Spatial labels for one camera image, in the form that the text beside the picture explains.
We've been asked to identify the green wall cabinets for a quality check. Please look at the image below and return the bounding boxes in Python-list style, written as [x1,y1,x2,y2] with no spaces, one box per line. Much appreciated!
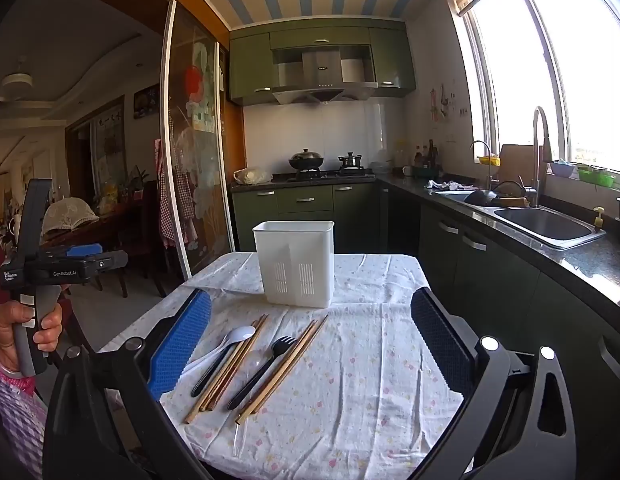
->
[228,21,417,107]

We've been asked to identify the ceiling lamp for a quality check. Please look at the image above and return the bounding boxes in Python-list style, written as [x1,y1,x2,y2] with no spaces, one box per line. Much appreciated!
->
[0,57,35,103]

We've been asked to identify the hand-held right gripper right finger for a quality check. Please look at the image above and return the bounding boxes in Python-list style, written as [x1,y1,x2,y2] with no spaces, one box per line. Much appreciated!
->
[410,287,577,480]

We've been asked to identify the lace food cover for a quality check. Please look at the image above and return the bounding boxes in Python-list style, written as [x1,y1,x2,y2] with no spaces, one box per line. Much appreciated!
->
[41,195,100,238]

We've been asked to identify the dark wooden chair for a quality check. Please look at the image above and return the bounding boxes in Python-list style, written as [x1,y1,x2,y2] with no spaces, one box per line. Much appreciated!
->
[117,180,166,298]

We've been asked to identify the wooden dining table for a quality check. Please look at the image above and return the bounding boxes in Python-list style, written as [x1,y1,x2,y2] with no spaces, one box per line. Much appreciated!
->
[40,200,156,261]

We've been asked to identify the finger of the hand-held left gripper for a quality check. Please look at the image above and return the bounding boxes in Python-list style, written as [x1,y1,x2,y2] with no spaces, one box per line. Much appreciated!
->
[14,178,52,262]

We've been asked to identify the green basket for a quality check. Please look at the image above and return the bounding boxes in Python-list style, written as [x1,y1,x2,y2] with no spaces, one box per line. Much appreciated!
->
[577,165,617,188]

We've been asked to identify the tall steel faucet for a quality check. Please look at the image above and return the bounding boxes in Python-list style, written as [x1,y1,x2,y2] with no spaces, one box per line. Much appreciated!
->
[532,106,553,209]

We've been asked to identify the white floral tablecloth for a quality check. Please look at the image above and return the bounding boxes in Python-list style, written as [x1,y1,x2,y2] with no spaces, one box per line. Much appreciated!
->
[97,251,473,480]

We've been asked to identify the window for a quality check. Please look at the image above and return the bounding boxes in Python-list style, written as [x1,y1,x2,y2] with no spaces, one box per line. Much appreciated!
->
[447,0,620,178]

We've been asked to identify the gas stove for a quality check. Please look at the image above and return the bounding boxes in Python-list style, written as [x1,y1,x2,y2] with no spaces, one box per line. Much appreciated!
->
[271,167,377,183]

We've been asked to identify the steel sink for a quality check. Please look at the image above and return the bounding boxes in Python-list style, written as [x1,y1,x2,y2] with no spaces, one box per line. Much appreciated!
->
[492,205,607,251]

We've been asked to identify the sliding glass door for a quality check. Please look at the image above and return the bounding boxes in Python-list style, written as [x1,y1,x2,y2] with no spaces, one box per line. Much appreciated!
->
[160,0,236,281]

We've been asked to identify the small steel faucet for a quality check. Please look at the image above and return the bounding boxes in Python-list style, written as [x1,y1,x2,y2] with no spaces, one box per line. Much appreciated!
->
[470,140,496,191]

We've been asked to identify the black plastic utensil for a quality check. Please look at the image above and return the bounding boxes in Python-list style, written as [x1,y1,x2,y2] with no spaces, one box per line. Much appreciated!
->
[191,342,241,398]

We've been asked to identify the checkered apron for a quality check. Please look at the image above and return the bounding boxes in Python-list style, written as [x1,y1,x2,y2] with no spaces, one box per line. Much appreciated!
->
[155,137,196,248]

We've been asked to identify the potted plant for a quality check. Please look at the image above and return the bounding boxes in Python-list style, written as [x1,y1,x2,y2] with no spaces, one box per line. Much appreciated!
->
[121,165,150,201]

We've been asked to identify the black wok with lid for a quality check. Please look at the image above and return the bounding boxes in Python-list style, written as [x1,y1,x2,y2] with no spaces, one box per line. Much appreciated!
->
[288,148,325,172]

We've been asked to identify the white plastic spoon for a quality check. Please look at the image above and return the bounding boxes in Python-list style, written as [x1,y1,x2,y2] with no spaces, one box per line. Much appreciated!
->
[182,325,257,376]

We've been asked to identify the dark stone countertop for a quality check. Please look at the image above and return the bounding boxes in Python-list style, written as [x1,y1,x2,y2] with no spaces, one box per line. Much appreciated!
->
[230,172,620,311]

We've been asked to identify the black pan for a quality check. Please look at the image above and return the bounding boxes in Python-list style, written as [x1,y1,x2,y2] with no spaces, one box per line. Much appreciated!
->
[464,187,506,207]

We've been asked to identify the white plastic utensil holder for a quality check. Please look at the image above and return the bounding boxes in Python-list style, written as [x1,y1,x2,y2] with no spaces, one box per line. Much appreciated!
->
[252,220,336,309]

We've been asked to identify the black plastic fork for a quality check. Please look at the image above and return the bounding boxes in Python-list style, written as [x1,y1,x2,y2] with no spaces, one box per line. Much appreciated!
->
[227,335,297,410]

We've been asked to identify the steel range hood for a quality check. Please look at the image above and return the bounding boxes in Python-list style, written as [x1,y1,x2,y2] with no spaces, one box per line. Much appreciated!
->
[271,45,378,106]

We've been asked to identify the person's left forearm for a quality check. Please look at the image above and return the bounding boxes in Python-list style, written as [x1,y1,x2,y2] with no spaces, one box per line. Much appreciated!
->
[0,355,49,480]

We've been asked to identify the brown cutting board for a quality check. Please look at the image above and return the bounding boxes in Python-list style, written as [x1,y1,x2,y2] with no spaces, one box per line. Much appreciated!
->
[499,144,546,188]

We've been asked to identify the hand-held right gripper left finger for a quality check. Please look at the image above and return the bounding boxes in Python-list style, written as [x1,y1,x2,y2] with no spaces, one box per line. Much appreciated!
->
[42,289,213,480]

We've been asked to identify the wall hooks with utensils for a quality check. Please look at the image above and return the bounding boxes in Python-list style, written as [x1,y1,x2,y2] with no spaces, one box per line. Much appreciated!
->
[430,85,468,121]

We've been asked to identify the wooden chopstick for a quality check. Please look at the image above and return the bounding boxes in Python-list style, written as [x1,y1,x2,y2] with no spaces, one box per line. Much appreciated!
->
[200,314,267,413]
[234,314,326,422]
[185,314,266,425]
[206,315,269,411]
[215,316,271,408]
[237,315,330,426]

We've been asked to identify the dish cloth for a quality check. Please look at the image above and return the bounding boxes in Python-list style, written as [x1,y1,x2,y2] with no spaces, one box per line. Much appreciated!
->
[424,179,473,193]

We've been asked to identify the person's left hand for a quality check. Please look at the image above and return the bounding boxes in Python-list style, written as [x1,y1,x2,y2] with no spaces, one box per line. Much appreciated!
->
[0,299,64,377]

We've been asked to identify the wall picture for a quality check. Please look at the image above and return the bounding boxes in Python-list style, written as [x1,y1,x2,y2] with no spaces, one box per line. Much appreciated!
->
[133,84,161,120]

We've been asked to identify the plastic bag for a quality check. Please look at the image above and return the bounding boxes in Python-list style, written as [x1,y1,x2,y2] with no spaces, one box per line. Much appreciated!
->
[233,166,272,186]

